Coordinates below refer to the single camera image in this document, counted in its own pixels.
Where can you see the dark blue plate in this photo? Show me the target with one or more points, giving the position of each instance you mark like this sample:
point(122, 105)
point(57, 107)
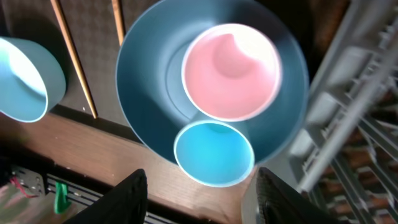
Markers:
point(148, 74)

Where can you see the right wooden chopstick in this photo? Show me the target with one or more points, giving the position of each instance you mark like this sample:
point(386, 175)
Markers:
point(118, 17)

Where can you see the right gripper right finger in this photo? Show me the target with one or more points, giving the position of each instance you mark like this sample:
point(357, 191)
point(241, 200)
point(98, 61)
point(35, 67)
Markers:
point(279, 203)

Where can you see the grey dishwasher rack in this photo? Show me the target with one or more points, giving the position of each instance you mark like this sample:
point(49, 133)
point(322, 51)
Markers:
point(344, 159)

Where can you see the light blue cup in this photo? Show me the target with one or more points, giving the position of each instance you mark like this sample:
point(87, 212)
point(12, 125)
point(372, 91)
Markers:
point(214, 153)

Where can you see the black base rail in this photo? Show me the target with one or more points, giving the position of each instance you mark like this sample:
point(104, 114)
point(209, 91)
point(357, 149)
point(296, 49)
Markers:
point(32, 198)

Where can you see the left wooden chopstick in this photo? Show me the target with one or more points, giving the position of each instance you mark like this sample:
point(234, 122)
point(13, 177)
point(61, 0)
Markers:
point(73, 55)

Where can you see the wooden chopstick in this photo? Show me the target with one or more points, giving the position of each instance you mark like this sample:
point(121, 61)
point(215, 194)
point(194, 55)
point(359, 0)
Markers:
point(73, 55)
point(118, 17)

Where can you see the pink cup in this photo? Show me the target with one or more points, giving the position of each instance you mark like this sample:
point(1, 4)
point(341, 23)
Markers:
point(232, 72)

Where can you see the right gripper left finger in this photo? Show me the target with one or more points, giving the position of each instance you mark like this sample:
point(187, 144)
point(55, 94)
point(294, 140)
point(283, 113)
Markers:
point(126, 203)

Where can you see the light blue bowl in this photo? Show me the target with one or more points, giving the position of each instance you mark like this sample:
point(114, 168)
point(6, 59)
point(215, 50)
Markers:
point(32, 80)

